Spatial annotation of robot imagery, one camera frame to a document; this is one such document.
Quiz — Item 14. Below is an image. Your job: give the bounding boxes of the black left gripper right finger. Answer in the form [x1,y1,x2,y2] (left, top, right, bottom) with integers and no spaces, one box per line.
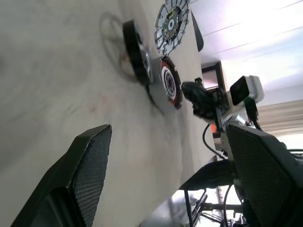
[225,124,303,227]

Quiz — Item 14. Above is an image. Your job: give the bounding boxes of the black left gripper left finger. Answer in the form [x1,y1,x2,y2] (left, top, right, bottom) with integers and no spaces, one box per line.
[18,124,113,227]

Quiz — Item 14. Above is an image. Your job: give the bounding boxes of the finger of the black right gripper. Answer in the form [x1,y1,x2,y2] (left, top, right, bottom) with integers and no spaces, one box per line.
[181,81,215,102]
[192,101,217,124]

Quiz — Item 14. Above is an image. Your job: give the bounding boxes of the silver motor stator housing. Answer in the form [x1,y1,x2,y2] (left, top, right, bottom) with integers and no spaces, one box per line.
[148,56,183,114]

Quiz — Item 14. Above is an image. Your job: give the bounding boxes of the round cover plate with circuit board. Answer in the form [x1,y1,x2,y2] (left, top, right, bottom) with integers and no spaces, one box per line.
[153,0,190,56]

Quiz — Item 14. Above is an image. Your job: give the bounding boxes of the black rimmed rotor wheel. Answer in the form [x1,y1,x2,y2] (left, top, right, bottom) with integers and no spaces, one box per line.
[122,20,157,86]

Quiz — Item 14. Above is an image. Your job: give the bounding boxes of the black bin with trash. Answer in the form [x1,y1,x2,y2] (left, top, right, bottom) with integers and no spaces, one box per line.
[178,162,237,190]

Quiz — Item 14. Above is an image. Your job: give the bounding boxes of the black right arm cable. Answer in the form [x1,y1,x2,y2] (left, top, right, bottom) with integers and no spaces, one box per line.
[202,122,229,159]

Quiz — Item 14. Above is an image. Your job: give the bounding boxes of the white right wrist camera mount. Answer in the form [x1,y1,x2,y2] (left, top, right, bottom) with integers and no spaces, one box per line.
[223,75,265,121]

